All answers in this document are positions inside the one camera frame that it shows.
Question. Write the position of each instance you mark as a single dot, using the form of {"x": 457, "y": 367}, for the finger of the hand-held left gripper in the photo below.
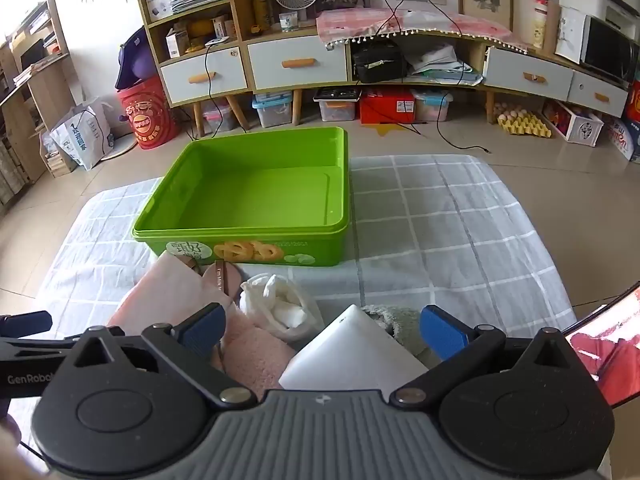
{"x": 35, "y": 348}
{"x": 25, "y": 322}

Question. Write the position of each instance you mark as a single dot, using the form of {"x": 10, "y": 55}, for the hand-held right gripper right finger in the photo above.
{"x": 442, "y": 330}

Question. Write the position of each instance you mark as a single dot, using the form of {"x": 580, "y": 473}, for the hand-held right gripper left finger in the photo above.
{"x": 202, "y": 327}

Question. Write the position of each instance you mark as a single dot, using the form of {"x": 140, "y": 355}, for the grey fluffy cloth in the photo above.
{"x": 397, "y": 320}

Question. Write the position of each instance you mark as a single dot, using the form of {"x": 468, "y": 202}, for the light pink cloth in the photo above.
{"x": 165, "y": 285}

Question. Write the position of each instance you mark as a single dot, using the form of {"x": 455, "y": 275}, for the white crinkled cloth bundle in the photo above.
{"x": 280, "y": 305}

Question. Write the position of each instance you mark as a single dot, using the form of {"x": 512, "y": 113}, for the green plastic box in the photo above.
{"x": 250, "y": 190}

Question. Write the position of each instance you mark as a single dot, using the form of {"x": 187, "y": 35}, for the person's left hand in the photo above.
{"x": 7, "y": 440}

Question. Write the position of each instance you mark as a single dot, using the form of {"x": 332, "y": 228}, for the mauve sock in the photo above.
{"x": 220, "y": 277}

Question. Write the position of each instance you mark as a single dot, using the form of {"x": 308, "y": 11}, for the grey checked blanket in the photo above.
{"x": 450, "y": 240}

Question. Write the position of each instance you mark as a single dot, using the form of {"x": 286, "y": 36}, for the person's red clothing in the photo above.
{"x": 612, "y": 345}

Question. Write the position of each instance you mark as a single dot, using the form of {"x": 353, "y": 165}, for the white shopping bag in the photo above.
{"x": 82, "y": 132}

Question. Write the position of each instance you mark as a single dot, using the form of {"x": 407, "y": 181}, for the clear storage box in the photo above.
{"x": 222, "y": 117}

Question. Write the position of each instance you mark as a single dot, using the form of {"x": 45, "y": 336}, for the red bucket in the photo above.
{"x": 147, "y": 115}

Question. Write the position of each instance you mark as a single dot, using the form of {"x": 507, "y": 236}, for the yellow egg tray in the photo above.
{"x": 520, "y": 121}

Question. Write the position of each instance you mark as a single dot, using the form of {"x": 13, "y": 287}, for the clear box colourful contents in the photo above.
{"x": 432, "y": 105}

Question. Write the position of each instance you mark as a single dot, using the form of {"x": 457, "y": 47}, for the clear box blue lid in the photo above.
{"x": 272, "y": 107}

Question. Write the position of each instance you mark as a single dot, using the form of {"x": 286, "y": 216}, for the red cardboard box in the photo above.
{"x": 387, "y": 105}

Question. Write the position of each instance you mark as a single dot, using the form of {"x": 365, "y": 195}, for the white patterned box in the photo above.
{"x": 575, "y": 125}

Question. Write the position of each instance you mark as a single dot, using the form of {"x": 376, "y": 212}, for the wooden bookshelf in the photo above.
{"x": 30, "y": 75}

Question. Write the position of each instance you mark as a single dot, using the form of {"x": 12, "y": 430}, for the clear box black lid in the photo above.
{"x": 337, "y": 105}

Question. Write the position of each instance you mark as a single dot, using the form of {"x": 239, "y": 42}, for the pile of papers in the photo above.
{"x": 440, "y": 65}

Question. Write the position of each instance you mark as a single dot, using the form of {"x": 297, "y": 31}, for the black bag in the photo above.
{"x": 377, "y": 60}

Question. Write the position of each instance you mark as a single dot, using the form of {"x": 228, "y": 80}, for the purple bag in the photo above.
{"x": 132, "y": 57}

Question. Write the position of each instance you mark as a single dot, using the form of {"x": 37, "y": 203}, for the small white carton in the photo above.
{"x": 176, "y": 42}

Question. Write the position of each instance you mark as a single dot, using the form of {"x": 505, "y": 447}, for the white cup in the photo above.
{"x": 288, "y": 21}

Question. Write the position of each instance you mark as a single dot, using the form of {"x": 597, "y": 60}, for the microwave oven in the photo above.
{"x": 607, "y": 55}

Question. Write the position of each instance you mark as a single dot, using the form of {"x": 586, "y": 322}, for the pink tasselled cloth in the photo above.
{"x": 350, "y": 22}

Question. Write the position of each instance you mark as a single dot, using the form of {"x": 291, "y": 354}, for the white paper drawing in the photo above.
{"x": 570, "y": 35}

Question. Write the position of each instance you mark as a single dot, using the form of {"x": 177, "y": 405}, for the yellow canister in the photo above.
{"x": 261, "y": 10}

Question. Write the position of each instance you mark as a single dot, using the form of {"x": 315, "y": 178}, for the red white tube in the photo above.
{"x": 539, "y": 15}

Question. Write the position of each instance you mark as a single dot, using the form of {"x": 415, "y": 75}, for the wooden cabinet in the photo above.
{"x": 325, "y": 20}

